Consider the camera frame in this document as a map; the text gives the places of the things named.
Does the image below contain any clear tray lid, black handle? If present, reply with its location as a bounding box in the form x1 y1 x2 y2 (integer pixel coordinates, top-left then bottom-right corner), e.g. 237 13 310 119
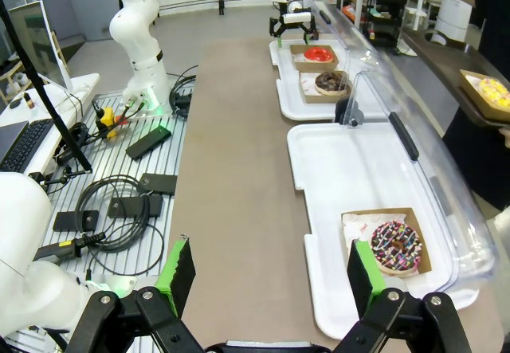
333 69 499 293
310 0 399 121

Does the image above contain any black shelf cart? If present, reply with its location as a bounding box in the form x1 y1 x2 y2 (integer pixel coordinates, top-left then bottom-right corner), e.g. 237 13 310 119
360 0 410 49

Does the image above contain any black rectangular box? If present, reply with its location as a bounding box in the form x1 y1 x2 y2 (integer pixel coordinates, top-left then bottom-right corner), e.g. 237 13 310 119
53 210 100 233
137 172 179 197
107 194 164 219
125 125 172 161

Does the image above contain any white round appliance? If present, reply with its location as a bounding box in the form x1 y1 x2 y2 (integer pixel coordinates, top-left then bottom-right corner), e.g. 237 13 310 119
433 0 473 44

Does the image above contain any dark brown serving tray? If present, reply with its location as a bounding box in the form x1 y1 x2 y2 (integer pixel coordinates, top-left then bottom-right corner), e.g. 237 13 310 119
457 85 510 130

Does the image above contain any dark chocolate donut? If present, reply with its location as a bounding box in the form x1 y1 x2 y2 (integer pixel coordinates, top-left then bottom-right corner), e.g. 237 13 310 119
314 72 351 97

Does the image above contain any chocolate donut with coloured sprinkles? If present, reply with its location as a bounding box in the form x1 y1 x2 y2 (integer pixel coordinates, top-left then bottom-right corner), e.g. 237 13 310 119
370 220 423 277

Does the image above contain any person's black clothed torso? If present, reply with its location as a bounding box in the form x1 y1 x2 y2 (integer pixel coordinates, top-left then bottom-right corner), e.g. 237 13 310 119
441 0 510 211

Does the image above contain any red glazed donut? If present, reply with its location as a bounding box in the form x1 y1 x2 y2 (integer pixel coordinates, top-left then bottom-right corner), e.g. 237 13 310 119
304 46 334 63

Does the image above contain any printed paper liner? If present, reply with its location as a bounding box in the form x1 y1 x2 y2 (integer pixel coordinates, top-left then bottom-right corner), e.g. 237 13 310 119
342 210 408 258

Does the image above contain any aluminium slotted mounting plate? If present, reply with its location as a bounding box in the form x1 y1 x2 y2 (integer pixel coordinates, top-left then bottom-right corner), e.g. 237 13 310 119
39 89 188 278

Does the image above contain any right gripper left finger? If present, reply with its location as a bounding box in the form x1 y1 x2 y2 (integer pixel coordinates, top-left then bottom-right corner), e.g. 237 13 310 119
67 237 204 353

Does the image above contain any yellow emergency stop button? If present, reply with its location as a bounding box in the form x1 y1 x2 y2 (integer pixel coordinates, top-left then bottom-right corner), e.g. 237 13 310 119
97 106 120 139

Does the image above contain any white desk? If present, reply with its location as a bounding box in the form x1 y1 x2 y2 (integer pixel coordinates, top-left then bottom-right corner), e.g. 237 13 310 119
0 73 100 177

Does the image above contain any yellow sprinkled donut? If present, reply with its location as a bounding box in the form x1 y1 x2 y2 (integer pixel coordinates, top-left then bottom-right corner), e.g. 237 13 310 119
477 76 510 107

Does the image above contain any cardboard box with yellow donut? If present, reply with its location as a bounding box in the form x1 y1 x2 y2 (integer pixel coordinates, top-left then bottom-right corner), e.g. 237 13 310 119
458 69 510 123

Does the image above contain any cardboard box with sprinkle donut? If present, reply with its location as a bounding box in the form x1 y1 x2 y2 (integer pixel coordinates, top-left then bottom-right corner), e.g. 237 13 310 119
341 207 433 278

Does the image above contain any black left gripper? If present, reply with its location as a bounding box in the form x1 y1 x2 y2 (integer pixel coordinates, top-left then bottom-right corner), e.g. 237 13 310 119
269 1 320 48

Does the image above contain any black cable bundle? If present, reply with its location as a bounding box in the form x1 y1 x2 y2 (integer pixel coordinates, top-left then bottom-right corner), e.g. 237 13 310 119
53 121 91 167

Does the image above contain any coiled black cable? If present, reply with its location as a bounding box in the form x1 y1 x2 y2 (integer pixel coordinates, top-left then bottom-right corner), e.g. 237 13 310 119
169 64 199 121
75 175 167 278

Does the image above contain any black keyboard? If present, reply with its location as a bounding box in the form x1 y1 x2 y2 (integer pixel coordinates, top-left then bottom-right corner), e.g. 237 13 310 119
0 118 55 173

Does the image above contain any cardboard box with chocolate donut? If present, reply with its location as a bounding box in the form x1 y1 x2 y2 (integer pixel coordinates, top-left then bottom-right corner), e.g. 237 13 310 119
298 69 354 105

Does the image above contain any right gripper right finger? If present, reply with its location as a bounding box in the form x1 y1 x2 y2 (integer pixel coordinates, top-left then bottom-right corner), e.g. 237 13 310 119
332 240 473 353

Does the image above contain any black stand pole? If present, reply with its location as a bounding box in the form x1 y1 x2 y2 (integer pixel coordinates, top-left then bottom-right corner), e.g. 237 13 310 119
0 0 93 173

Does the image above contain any cardboard box with red donut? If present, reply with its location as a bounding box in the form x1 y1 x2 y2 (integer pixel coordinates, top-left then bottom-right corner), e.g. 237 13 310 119
289 44 339 73

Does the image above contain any large white plastic tray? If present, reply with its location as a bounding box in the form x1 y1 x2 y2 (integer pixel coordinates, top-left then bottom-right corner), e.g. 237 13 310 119
269 37 394 122
286 123 481 340

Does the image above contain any computer monitor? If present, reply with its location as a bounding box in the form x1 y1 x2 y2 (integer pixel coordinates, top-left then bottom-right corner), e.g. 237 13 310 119
7 0 75 93

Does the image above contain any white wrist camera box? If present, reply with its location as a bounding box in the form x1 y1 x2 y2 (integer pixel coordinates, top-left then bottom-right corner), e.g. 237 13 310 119
281 11 312 25

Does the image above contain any black cable connector plug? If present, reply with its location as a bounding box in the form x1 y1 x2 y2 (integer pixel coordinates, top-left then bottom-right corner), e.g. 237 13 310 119
33 231 107 262

